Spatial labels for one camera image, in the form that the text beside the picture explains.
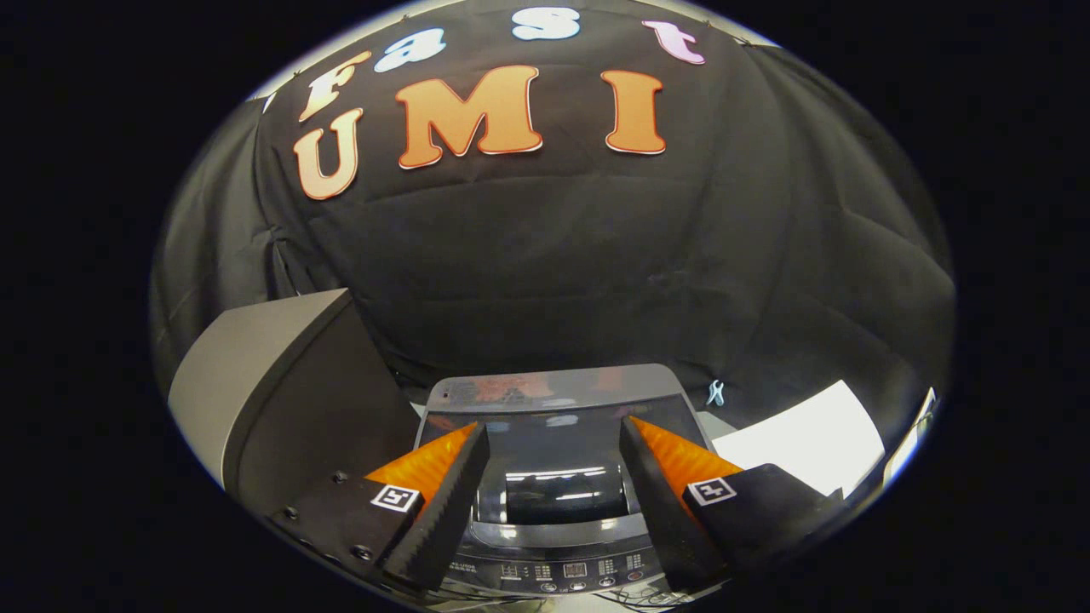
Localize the bundle of cables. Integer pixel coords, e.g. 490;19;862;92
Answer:
592;586;686;611

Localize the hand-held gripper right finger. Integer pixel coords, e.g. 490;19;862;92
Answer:
618;415;854;594

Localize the grey washing machine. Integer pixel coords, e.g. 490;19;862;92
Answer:
413;364;735;599

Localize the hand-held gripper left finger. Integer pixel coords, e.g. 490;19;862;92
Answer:
268;421;492;594

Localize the white flat board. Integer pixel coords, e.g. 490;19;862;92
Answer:
710;380;887;498

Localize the grey cabinet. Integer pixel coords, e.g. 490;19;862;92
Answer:
168;288;424;513

